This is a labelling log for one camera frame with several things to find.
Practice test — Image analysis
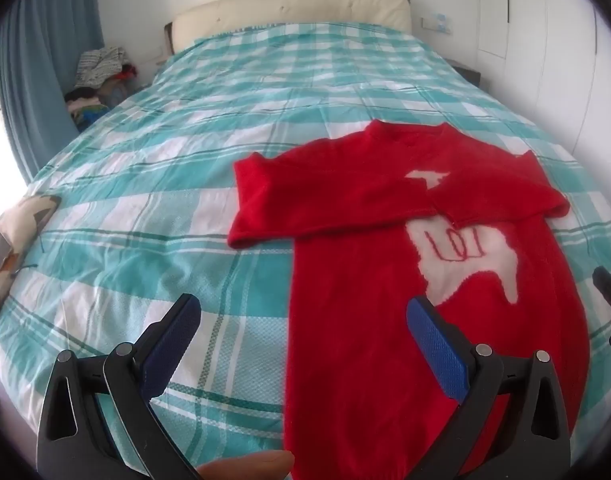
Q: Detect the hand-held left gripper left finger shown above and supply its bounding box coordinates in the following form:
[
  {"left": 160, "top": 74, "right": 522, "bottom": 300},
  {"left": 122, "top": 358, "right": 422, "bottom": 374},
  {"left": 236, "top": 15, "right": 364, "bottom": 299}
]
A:
[{"left": 36, "top": 292, "right": 204, "bottom": 480}]

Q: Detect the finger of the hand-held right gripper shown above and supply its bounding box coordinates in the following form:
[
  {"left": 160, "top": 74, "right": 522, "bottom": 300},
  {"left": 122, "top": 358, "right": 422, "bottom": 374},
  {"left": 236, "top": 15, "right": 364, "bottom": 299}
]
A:
[{"left": 592, "top": 266, "right": 611, "bottom": 353}]

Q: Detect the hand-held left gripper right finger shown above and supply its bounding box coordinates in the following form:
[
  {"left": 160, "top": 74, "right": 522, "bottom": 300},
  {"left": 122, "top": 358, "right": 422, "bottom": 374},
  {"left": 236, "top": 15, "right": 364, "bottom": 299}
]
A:
[{"left": 405, "top": 296, "right": 572, "bottom": 480}]

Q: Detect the red knitted sweater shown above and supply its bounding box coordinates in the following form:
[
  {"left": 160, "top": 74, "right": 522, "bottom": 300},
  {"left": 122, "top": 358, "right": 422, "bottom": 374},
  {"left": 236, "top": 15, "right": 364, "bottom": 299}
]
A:
[{"left": 228, "top": 120, "right": 586, "bottom": 480}]

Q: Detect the pile of mixed clothes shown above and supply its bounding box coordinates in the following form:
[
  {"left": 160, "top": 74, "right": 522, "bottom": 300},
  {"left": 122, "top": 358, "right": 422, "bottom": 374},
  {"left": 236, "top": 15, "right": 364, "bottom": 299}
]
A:
[{"left": 64, "top": 46, "right": 139, "bottom": 133}]

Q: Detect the person's left hand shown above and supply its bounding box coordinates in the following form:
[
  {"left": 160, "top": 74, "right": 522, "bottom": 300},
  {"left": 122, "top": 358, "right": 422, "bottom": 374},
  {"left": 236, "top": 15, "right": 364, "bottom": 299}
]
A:
[{"left": 196, "top": 450, "right": 295, "bottom": 480}]

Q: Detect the teal plaid blanket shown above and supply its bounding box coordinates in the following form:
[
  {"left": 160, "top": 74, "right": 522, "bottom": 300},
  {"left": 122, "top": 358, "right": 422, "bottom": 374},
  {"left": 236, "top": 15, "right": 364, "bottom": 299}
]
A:
[{"left": 0, "top": 22, "right": 611, "bottom": 480}]

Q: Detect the patterned beige cushion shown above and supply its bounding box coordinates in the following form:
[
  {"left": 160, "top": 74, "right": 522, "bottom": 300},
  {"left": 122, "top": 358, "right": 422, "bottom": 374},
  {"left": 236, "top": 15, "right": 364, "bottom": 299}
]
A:
[{"left": 0, "top": 194, "right": 61, "bottom": 321}]

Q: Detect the dark nightstand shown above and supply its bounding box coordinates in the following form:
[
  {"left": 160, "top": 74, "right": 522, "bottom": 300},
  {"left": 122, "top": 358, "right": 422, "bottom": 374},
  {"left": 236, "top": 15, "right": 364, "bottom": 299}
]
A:
[{"left": 448, "top": 57, "right": 482, "bottom": 88}]

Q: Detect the white wardrobe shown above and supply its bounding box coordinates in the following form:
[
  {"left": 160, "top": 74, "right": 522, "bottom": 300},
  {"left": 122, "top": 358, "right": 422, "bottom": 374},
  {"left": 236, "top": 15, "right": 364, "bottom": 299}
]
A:
[{"left": 478, "top": 0, "right": 611, "bottom": 171}]

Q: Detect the blue curtain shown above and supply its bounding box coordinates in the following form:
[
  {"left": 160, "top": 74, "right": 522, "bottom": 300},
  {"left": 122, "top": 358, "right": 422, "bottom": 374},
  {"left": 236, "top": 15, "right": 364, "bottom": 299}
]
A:
[{"left": 0, "top": 0, "right": 106, "bottom": 186}]

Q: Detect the cream padded headboard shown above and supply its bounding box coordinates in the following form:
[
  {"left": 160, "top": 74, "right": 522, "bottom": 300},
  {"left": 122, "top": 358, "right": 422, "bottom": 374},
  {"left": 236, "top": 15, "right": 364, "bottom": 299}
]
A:
[{"left": 163, "top": 0, "right": 413, "bottom": 56}]

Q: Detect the white wall switch panel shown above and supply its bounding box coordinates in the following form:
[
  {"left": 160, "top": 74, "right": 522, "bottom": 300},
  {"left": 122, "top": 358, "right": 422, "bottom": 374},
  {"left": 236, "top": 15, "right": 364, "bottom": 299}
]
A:
[{"left": 421, "top": 12, "right": 452, "bottom": 34}]

